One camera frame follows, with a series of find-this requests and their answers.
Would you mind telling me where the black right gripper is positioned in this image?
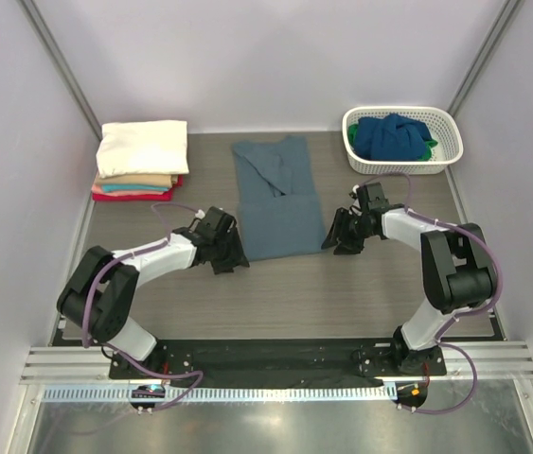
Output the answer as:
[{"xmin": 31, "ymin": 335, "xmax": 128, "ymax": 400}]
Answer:
[{"xmin": 322, "ymin": 207, "xmax": 374, "ymax": 254}]

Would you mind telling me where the grey-blue t-shirt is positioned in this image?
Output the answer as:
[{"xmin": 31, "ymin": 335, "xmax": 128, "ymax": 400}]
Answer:
[{"xmin": 232, "ymin": 136, "xmax": 326, "ymax": 261}]

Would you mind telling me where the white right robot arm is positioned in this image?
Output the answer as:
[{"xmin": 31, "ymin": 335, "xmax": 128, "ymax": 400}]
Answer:
[{"xmin": 322, "ymin": 183, "xmax": 499, "ymax": 375}]

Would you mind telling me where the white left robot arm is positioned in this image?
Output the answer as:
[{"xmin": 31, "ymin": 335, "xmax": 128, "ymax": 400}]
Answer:
[{"xmin": 57, "ymin": 207, "xmax": 249, "ymax": 378}]

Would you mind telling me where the dark blue crumpled t-shirt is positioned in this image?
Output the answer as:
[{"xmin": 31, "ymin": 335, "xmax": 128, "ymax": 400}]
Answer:
[{"xmin": 351, "ymin": 113, "xmax": 433, "ymax": 162}]

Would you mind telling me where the beige folded t-shirt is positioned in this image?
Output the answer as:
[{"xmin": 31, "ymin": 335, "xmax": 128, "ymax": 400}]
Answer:
[{"xmin": 94, "ymin": 174, "xmax": 179, "ymax": 187}]

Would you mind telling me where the teal folded t-shirt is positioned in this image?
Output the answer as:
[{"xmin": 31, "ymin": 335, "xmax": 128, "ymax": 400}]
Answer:
[{"xmin": 101, "ymin": 184, "xmax": 170, "ymax": 194}]

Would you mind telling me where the white folded t-shirt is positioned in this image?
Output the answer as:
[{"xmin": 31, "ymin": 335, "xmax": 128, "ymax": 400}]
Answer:
[{"xmin": 96, "ymin": 120, "xmax": 189, "ymax": 178}]

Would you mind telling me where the white perforated plastic basket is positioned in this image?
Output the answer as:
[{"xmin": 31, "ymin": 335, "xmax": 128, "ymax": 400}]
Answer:
[{"xmin": 342, "ymin": 106, "xmax": 464, "ymax": 175}]

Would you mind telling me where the pink folded t-shirt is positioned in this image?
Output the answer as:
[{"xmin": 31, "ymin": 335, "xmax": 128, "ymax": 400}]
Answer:
[{"xmin": 92, "ymin": 184, "xmax": 105, "ymax": 195}]

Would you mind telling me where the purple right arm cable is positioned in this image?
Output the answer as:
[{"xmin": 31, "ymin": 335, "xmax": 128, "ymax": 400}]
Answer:
[{"xmin": 353, "ymin": 172, "xmax": 504, "ymax": 417}]

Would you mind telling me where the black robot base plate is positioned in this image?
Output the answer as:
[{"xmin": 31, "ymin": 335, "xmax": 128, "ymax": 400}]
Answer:
[{"xmin": 107, "ymin": 336, "xmax": 447, "ymax": 390}]

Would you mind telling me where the white slotted cable duct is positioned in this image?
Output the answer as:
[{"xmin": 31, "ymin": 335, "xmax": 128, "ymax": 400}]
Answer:
[{"xmin": 42, "ymin": 382, "xmax": 397, "ymax": 405}]

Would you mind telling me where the aluminium frame rail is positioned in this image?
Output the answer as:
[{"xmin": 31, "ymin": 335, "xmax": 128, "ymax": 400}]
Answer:
[{"xmin": 20, "ymin": 340, "xmax": 533, "ymax": 384}]

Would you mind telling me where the right aluminium corner post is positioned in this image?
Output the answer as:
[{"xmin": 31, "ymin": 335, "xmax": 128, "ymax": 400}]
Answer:
[{"xmin": 447, "ymin": 0, "xmax": 524, "ymax": 116}]

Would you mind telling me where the aluminium corner post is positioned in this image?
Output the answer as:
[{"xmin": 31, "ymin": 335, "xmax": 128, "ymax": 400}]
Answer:
[
  {"xmin": 15, "ymin": 0, "xmax": 101, "ymax": 139},
  {"xmin": 447, "ymin": 0, "xmax": 524, "ymax": 116}
]

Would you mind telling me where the left aluminium corner post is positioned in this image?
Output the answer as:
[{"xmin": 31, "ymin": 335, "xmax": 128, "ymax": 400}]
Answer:
[{"xmin": 15, "ymin": 0, "xmax": 101, "ymax": 139}]

